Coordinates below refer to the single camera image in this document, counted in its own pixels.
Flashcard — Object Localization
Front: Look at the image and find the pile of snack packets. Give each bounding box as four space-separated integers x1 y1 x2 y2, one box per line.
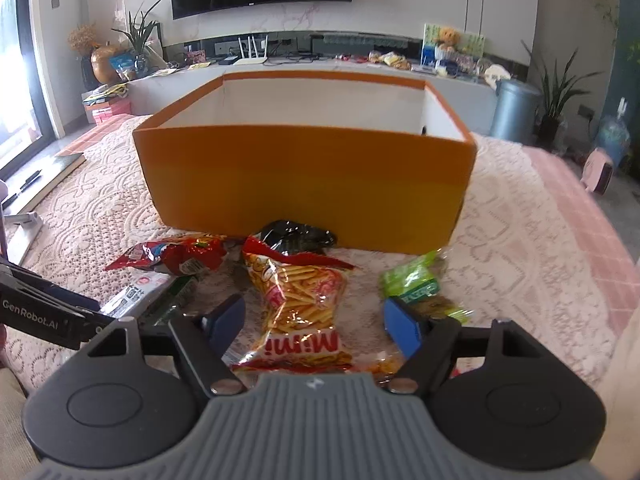
366 49 414 72

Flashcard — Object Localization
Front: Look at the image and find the green picture board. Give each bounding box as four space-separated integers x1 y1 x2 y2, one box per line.
421 22 487 62

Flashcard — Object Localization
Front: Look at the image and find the white router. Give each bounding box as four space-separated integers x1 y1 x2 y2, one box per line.
234 34 269 67

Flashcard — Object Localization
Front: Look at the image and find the teddy bear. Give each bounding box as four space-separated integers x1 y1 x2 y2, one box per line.
434 27 462 54

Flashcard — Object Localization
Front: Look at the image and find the stack of yellow papers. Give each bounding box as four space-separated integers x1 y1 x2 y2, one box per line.
81 81 131 107

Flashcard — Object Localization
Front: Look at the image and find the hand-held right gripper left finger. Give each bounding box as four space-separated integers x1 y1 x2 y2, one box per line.
87 294 247 396

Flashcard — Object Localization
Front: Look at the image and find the potted plant in black pot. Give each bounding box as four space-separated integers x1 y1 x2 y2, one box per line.
521 39 607 148

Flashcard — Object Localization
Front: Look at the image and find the marble television cabinet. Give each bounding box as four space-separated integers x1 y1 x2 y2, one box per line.
124 52 502 133

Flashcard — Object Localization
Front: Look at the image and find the white lace cloth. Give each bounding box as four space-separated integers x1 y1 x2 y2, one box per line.
10 114 618 411

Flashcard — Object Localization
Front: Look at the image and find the golden vase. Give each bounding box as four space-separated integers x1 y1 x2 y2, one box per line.
90 42 127 84

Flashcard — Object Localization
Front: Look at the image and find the orange fries snack packet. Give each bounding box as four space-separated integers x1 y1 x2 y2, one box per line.
231 236 406 377

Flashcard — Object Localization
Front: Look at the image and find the black notebook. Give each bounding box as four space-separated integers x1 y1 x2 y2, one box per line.
0 152 87 222

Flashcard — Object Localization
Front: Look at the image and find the red snack packet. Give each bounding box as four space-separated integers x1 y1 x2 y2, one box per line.
103 234 228 277

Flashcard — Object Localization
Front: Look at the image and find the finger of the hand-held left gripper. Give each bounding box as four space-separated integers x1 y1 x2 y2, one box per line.
0 256 124 333

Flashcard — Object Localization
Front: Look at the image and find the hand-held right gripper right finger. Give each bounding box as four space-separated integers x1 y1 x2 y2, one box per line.
384 298 540 394

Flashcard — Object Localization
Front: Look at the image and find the black pen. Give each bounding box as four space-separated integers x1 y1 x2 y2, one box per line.
0 169 44 197

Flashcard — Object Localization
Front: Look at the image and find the black snack packet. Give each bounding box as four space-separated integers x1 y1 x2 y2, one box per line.
259 219 335 262

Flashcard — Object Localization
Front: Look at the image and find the orange cardboard box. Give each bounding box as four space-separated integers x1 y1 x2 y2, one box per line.
132 71 475 256

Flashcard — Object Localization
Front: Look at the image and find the grey trash bin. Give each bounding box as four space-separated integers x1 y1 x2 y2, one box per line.
489 78 544 144

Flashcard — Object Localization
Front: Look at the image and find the pink box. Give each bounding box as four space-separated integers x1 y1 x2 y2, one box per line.
91 99 132 124

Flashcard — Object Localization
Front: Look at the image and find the blue water bottle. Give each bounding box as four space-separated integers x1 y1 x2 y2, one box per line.
596 96 632 169

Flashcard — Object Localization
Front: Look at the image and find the pink heater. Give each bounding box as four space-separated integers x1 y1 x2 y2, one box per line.
581 146 617 194

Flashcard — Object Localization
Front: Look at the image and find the dried flower bunch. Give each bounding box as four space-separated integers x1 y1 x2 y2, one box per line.
67 22 99 54

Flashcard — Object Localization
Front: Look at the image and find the white green snack packet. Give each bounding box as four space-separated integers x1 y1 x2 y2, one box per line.
100 271 201 322

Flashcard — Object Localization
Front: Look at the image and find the green plant in glass vase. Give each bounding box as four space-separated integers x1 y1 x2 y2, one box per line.
111 1 164 79

